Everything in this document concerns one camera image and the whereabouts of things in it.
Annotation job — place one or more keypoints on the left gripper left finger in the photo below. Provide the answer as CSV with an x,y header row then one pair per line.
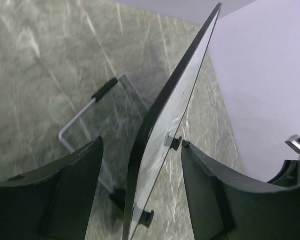
x,y
53,202

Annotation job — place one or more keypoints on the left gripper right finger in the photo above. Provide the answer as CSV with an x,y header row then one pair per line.
x,y
227,205

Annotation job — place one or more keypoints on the small white whiteboard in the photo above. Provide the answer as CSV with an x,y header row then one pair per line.
x,y
157,133

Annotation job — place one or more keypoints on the wire whiteboard stand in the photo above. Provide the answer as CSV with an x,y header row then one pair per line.
x,y
115,113

